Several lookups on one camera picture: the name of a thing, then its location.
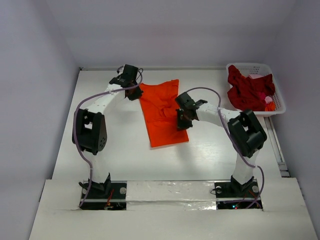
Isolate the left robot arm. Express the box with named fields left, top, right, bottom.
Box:
left=72, top=64, right=144, bottom=198

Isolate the orange t-shirt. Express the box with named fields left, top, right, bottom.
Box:
left=139, top=79, right=189, bottom=148

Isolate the white plastic laundry basket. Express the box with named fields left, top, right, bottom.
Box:
left=226, top=62, right=286, bottom=117

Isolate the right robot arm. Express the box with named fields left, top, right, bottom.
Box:
left=175, top=92, right=267, bottom=199

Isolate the dark red t-shirt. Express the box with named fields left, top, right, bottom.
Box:
left=227, top=65, right=264, bottom=112

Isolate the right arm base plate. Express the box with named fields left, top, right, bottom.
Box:
left=210, top=179, right=263, bottom=210

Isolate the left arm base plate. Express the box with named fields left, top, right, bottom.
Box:
left=80, top=181, right=127, bottom=211

